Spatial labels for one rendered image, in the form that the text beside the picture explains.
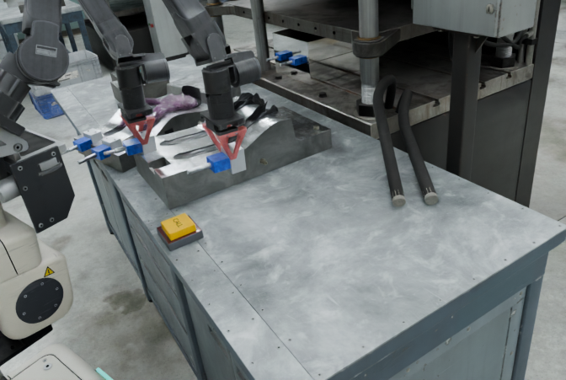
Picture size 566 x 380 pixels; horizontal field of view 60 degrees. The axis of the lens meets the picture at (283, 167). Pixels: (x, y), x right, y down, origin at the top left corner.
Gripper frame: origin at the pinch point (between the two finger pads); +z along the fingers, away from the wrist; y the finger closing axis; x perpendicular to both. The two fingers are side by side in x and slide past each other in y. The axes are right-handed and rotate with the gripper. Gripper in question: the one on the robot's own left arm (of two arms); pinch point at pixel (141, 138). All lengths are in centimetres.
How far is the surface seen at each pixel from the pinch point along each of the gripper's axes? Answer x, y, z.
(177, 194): -1.4, -19.1, 8.8
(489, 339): -46, -79, 33
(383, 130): -54, -34, 1
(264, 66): -77, 68, 9
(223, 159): -9.6, -31.2, -2.8
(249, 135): -24.3, -15.7, 0.5
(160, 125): -10.3, 16.2, 4.3
